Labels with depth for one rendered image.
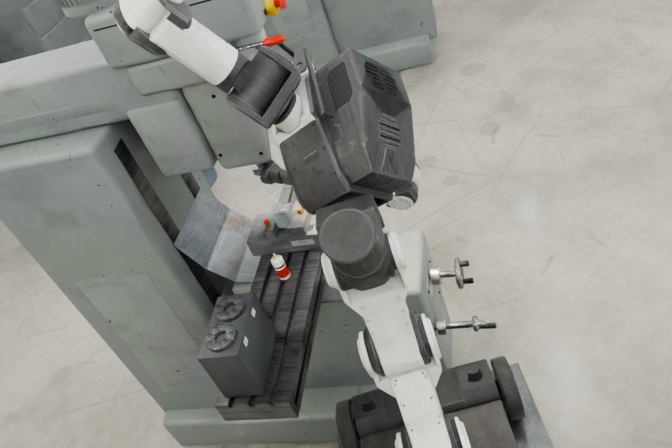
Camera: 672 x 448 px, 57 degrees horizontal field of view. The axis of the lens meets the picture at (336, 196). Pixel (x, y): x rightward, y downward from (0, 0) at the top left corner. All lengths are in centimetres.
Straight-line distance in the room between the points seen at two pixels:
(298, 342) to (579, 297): 153
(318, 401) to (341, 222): 154
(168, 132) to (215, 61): 66
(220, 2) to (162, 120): 44
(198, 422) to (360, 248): 182
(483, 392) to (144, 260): 118
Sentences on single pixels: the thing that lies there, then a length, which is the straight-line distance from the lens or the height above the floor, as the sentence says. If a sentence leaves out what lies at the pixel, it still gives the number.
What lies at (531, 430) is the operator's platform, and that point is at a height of 40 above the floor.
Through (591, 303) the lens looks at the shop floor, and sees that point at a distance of 300.
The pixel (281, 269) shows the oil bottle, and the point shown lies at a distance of 205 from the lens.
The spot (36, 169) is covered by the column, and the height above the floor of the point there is 153.
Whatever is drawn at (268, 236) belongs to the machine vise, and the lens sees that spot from 214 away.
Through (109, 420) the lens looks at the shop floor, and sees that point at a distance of 344.
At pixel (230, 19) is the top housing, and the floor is 179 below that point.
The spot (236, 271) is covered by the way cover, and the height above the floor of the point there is 89.
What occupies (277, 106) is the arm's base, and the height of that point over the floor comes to 170.
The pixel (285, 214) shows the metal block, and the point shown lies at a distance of 212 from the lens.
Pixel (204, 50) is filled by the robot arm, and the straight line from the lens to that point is 130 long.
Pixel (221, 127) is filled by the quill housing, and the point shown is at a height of 147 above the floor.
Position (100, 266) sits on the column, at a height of 110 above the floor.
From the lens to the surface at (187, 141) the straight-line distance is 193.
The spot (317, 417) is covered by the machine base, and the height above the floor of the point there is 19.
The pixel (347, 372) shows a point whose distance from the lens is 258.
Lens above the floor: 231
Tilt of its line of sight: 36 degrees down
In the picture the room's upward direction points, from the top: 22 degrees counter-clockwise
